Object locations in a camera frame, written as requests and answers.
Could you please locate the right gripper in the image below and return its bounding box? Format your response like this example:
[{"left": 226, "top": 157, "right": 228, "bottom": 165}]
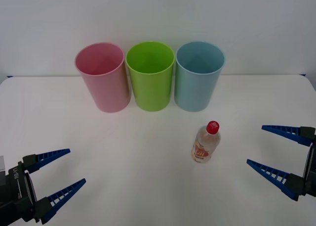
[{"left": 246, "top": 125, "right": 316, "bottom": 202}]

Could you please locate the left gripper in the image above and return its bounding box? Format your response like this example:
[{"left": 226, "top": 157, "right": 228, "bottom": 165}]
[{"left": 0, "top": 148, "right": 87, "bottom": 226}]

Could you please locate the pink plastic bin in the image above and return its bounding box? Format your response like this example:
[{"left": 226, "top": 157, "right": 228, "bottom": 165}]
[{"left": 74, "top": 42, "right": 132, "bottom": 113}]

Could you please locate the clear bottle with red cap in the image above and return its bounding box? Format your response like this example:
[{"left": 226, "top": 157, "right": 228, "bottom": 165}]
[{"left": 190, "top": 120, "right": 222, "bottom": 164}]

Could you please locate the pale blue plastic bin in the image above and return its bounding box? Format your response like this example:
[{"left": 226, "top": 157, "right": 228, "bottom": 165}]
[{"left": 174, "top": 41, "right": 226, "bottom": 113}]

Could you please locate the green plastic bin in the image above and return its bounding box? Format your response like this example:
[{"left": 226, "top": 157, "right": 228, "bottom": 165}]
[{"left": 125, "top": 41, "right": 176, "bottom": 112}]

